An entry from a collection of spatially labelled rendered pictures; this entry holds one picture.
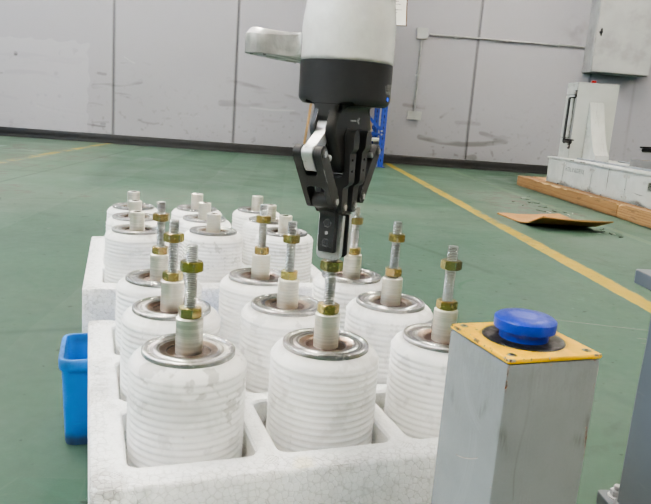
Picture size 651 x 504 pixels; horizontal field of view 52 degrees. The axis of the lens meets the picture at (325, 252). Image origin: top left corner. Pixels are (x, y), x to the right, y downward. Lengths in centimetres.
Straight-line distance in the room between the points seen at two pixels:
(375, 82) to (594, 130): 462
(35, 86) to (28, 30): 53
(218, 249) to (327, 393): 53
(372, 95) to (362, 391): 24
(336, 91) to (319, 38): 4
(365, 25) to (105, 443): 38
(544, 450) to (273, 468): 20
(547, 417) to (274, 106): 657
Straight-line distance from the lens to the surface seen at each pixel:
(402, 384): 62
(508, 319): 45
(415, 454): 58
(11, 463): 95
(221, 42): 701
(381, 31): 54
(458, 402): 47
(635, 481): 89
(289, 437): 59
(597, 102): 522
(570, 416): 47
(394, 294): 73
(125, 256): 105
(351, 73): 52
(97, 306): 103
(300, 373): 56
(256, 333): 67
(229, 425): 56
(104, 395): 67
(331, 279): 57
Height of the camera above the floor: 45
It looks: 12 degrees down
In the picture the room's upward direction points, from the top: 4 degrees clockwise
